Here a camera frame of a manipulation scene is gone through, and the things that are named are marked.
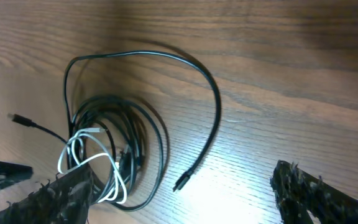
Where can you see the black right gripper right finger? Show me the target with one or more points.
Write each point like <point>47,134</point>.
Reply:
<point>299,196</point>

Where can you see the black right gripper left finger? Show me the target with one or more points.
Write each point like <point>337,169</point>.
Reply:
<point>66,200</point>

